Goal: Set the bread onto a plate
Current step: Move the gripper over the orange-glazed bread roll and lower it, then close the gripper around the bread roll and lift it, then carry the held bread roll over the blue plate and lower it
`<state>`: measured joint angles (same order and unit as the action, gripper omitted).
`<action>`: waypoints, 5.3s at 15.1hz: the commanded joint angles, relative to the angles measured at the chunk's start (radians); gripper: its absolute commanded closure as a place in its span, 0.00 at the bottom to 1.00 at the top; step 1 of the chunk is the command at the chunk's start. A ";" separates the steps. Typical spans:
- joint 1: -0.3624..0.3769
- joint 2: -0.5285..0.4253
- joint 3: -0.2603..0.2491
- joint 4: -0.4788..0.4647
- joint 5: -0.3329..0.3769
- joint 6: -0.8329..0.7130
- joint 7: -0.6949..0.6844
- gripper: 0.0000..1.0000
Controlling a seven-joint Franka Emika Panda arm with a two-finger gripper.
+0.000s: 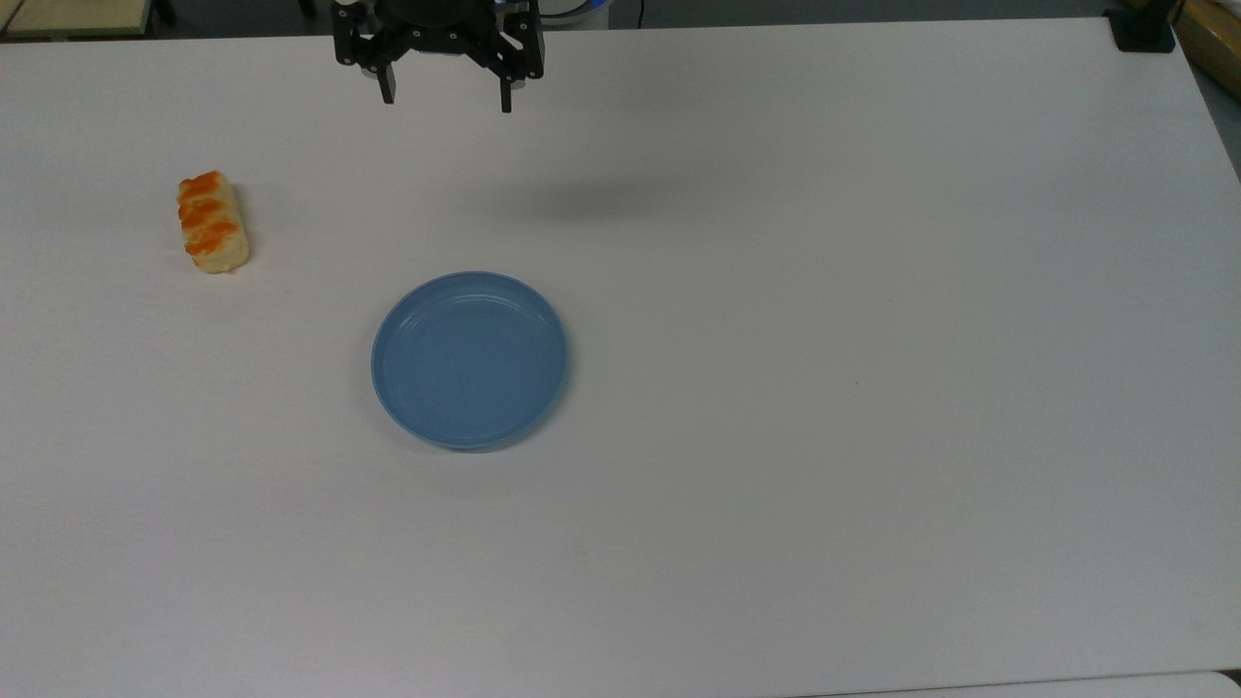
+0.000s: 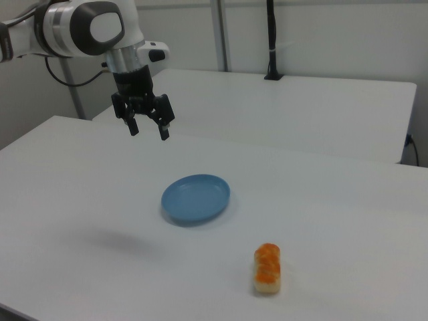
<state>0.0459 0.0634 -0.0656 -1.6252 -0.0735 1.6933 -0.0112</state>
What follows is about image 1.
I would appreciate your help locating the bread roll with orange stripes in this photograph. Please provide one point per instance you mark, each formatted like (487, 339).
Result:
(211, 223)

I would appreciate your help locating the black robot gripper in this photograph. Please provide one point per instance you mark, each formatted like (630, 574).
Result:
(436, 21)

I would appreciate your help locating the blue round plate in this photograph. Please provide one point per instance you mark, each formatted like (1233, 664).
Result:
(470, 361)

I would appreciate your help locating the wooden board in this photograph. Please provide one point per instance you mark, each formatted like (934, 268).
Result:
(1217, 41)

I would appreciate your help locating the beige side table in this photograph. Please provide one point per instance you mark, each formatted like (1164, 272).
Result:
(78, 15)

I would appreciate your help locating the black pole with clamp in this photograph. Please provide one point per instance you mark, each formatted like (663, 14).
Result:
(1144, 27)

